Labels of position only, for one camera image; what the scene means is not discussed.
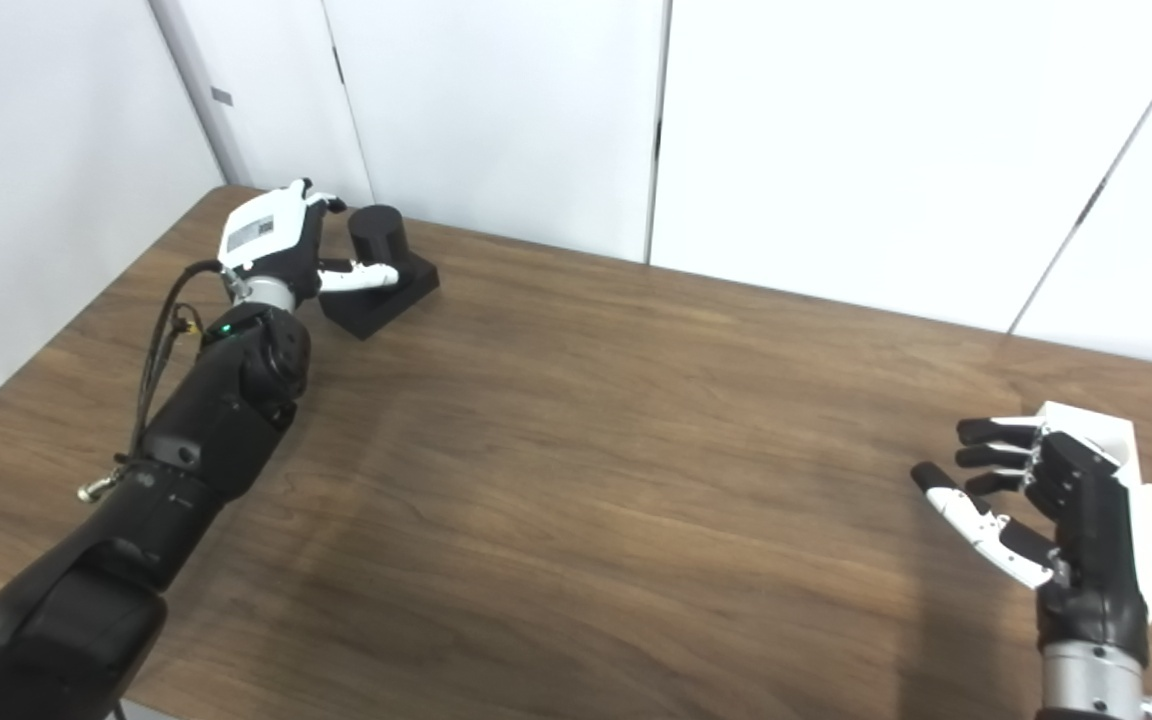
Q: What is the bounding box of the black peg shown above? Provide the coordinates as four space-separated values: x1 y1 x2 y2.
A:
319 204 441 341

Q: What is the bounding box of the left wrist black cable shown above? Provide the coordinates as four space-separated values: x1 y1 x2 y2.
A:
128 258 237 461

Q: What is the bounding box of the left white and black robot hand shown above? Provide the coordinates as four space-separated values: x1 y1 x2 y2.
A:
218 178 402 306

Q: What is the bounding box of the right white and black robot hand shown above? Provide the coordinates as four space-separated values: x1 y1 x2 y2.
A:
911 415 1152 669

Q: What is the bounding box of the grey wall post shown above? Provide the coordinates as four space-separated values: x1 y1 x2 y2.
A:
149 0 259 193

